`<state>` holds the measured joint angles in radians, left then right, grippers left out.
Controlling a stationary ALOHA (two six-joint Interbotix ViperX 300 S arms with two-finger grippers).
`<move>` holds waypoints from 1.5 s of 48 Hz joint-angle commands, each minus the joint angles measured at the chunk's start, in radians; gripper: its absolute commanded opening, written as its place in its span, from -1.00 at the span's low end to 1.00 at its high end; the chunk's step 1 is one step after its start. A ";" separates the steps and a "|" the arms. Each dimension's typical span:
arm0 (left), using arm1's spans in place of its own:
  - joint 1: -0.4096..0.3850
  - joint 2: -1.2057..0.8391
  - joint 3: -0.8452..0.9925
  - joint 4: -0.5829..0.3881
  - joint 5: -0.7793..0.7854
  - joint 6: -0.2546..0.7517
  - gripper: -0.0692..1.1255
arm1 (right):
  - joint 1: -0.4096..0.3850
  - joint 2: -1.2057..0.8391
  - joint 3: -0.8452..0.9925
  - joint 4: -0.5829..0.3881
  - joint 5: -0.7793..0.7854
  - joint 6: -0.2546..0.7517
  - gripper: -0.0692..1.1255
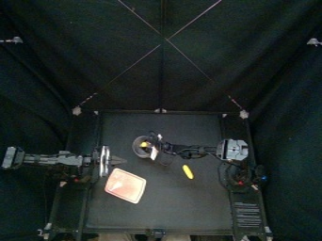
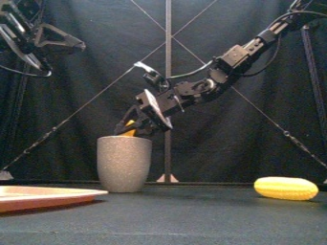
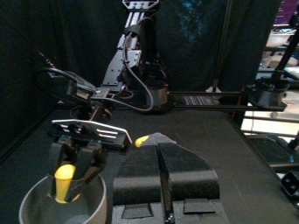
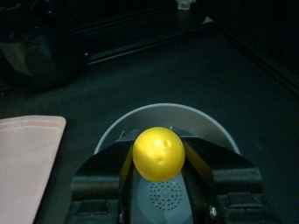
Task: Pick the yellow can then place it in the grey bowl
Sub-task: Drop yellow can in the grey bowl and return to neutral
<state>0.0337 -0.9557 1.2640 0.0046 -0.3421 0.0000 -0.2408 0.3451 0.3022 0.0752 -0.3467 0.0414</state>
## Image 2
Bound yellow can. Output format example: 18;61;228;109
122;119;138;138

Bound grey speckled bowl cup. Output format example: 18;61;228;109
96;135;154;194

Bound pink orange flat plate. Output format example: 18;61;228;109
0;185;110;213

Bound yellow toy corn cob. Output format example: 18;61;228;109
252;176;321;202

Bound black vertical frame pole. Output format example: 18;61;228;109
155;0;180;184

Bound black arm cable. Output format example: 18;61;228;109
0;60;54;78
166;57;218;80

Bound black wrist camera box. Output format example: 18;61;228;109
134;60;171;92

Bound black side frame post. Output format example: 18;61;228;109
301;24;327;145

